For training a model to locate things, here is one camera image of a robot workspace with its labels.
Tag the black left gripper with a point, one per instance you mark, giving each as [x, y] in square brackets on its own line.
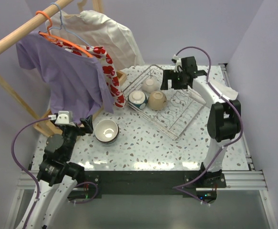
[80, 126]

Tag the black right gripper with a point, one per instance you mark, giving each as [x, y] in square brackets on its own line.
[170, 75]

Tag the red bowl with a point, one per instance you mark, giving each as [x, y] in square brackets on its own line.
[107, 126]

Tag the blue floral bowl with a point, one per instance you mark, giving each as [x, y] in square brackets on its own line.
[106, 139]

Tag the teal white dotted bowl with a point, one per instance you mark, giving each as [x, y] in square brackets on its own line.
[138, 99]

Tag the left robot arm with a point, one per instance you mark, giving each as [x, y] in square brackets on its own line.
[57, 175]

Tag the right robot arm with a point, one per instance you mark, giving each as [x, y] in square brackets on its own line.
[224, 118]

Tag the wooden clothes rack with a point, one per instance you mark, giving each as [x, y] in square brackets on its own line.
[26, 83]

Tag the small white bowl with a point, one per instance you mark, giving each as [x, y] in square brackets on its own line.
[149, 85]

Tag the cream floral bowl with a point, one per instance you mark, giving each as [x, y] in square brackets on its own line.
[157, 101]

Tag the purple t-shirt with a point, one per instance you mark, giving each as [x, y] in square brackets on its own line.
[35, 52]

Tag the white folded cloth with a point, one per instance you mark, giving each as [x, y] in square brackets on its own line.
[225, 90]

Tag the white shirt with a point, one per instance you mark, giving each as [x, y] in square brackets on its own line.
[98, 29]

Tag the orange hanger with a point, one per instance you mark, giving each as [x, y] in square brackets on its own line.
[53, 38]

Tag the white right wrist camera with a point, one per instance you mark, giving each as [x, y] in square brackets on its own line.
[178, 63]

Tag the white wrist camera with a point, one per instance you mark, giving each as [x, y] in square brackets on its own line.
[61, 118]
[178, 63]

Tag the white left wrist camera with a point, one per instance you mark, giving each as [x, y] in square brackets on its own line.
[61, 118]

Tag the wire dish rack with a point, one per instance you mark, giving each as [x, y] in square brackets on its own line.
[181, 110]

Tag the blue wire hanger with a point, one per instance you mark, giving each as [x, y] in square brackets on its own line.
[62, 25]

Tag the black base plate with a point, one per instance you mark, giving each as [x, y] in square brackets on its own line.
[148, 183]

